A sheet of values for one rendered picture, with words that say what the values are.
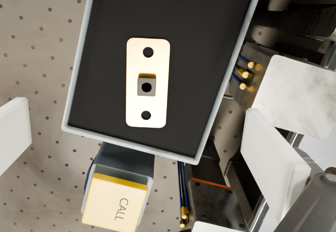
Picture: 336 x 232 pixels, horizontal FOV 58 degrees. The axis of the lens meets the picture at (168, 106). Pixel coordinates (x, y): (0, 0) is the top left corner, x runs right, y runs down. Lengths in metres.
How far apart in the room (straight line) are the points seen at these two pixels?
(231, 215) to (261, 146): 0.38
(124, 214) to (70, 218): 0.63
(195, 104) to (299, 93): 0.13
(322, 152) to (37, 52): 0.64
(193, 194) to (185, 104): 0.28
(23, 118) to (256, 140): 0.13
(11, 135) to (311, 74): 0.30
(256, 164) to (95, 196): 0.21
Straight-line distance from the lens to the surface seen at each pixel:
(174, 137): 0.30
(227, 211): 0.54
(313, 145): 0.54
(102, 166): 0.34
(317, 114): 0.39
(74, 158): 0.87
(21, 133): 0.19
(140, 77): 0.27
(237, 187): 0.77
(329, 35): 0.39
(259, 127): 0.16
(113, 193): 0.34
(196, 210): 0.51
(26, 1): 0.80
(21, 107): 0.19
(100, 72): 0.29
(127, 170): 0.34
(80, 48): 0.28
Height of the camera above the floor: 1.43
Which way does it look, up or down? 72 degrees down
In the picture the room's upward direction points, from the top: 178 degrees clockwise
